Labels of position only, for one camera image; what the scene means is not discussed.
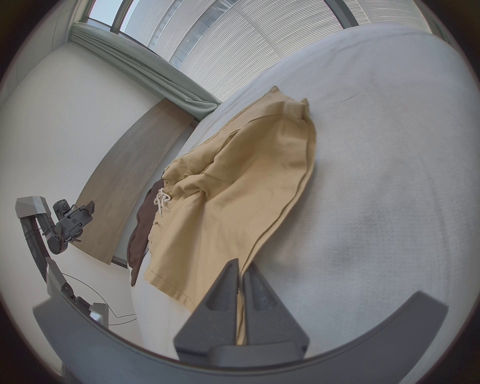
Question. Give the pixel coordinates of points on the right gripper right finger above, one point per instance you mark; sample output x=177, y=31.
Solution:
x=273, y=322

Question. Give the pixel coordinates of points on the tan shorts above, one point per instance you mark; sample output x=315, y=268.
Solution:
x=232, y=195

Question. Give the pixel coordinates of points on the brown shorts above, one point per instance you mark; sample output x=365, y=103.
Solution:
x=144, y=228

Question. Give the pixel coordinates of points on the bed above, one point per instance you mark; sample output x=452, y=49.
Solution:
x=375, y=187

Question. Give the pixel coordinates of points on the grey-green curtain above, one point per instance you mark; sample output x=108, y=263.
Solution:
x=150, y=67

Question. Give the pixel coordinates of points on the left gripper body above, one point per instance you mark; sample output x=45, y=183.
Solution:
x=73, y=221

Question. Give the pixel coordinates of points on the window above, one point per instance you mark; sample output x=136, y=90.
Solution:
x=232, y=33

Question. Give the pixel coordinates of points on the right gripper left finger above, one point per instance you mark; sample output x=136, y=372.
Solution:
x=210, y=326

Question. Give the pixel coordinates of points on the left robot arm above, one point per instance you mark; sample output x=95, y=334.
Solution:
x=35, y=232

